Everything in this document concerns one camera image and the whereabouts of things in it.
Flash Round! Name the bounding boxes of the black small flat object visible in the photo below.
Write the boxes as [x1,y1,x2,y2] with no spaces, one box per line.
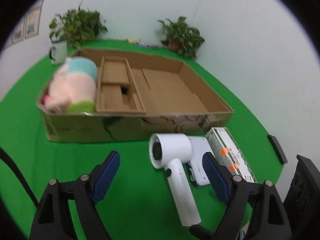
[267,134,288,164]

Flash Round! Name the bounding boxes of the right potted green plant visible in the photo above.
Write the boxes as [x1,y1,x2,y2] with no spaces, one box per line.
[157,16,205,60]

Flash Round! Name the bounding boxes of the framed certificates on wall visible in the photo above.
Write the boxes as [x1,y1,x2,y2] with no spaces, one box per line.
[4,0,44,49]

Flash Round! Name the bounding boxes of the black cable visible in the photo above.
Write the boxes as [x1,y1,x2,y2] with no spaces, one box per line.
[0,146,40,209]

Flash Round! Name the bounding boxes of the potted green plant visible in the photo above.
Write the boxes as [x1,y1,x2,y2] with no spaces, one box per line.
[157,16,205,60]
[48,7,108,48]

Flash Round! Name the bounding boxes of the colourful tissue pack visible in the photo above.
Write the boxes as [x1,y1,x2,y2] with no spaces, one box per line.
[135,41,160,49]

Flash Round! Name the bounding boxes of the white green medicine box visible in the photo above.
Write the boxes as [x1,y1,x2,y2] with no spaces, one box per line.
[205,127,257,183]

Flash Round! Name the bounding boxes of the large cardboard tray box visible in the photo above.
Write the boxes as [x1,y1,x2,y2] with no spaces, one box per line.
[36,49,233,142]

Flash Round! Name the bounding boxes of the left potted green plant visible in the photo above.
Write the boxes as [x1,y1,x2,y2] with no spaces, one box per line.
[48,7,108,48]

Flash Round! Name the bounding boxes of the white hair dryer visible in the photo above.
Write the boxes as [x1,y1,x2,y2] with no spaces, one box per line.
[149,133,201,227]

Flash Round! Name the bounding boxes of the pink teal plush toy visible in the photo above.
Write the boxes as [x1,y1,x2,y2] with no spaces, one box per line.
[43,56,98,114]

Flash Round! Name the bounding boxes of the cardboard divider insert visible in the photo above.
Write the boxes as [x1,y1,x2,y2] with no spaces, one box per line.
[95,56,146,114]

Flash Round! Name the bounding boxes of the white device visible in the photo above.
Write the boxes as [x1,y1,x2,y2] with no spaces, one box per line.
[188,136,212,187]

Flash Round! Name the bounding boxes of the white enamel mug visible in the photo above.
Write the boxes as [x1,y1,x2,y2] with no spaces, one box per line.
[49,41,67,66]

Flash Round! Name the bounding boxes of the yellow packet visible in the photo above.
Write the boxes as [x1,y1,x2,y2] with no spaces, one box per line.
[126,38,140,44]

